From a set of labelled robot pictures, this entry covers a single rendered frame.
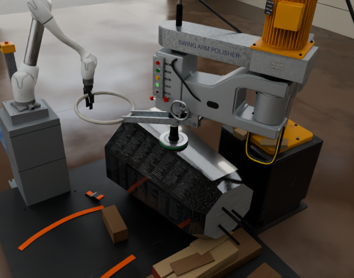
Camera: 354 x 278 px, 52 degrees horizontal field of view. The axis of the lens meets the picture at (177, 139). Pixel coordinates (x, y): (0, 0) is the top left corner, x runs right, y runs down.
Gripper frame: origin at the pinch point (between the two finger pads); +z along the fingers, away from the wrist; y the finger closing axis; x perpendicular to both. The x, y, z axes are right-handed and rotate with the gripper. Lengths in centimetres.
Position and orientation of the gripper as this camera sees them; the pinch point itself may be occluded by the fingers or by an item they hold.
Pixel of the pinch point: (89, 104)
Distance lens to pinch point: 324.8
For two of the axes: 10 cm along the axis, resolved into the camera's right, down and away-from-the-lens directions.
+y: 7.1, 4.7, -5.3
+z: -1.0, 8.0, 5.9
